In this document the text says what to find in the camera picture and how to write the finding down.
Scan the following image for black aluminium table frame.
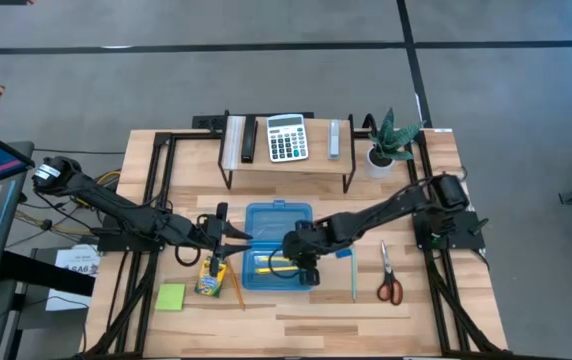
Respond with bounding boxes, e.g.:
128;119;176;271
79;127;513;360

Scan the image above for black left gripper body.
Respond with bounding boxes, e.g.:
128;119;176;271
196;202;230;277

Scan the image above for white paper sheet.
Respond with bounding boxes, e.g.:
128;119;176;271
44;243;102;313

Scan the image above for translucent white ruler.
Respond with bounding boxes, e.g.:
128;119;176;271
221;115;247;171

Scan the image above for green snake plant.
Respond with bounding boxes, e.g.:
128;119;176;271
367;107;426;163

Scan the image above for black power strip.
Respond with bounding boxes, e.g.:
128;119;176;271
191;111;316;131

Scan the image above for yellow cable bundle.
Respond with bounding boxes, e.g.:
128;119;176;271
13;168;123;237

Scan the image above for orange pencil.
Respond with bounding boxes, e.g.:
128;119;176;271
225;259;247;312

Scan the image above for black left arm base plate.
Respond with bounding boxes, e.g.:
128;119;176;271
95;225;166;254

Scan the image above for blue plastic pencil box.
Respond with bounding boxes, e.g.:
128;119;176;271
241;199;315;292

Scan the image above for red-handled scissors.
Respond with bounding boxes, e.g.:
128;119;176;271
376;239;405;307

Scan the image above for white plant pot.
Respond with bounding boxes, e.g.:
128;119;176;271
364;144;397;180

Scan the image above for light grey stapler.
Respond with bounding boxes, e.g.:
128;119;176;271
327;118;343;161

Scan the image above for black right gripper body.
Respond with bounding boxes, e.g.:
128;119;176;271
281;227;323;288

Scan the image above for wooden shelf riser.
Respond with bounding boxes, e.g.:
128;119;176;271
217;113;358;194

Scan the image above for grey desk calculator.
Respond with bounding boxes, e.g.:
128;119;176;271
265;113;311;164

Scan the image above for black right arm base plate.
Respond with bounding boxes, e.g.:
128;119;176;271
411;208;487;252

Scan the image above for yellow crayon box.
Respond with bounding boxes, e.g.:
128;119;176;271
193;255;229;299

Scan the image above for teal pencil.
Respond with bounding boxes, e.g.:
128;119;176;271
350;246;359;304

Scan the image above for green sticky notes pad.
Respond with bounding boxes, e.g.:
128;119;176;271
154;282;187;313

